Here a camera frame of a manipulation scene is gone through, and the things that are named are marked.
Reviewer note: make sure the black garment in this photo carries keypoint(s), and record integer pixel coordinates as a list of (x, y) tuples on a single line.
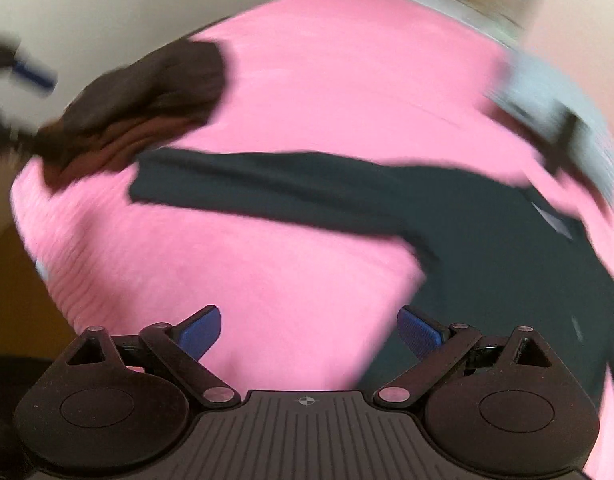
[(487, 240)]

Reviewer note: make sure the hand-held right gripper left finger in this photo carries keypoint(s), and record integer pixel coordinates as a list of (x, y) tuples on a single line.
[(202, 332)]

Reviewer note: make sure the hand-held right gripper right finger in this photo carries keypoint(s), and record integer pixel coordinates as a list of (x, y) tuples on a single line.
[(417, 332)]

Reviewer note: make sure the dark brown garment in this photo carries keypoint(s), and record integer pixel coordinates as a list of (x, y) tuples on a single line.
[(137, 110)]

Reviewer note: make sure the grey pillow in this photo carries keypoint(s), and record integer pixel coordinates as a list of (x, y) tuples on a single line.
[(542, 85)]

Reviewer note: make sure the pink bed blanket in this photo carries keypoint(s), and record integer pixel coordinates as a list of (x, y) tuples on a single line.
[(312, 85)]

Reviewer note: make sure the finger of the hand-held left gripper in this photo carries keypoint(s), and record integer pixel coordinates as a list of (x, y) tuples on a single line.
[(34, 71)]

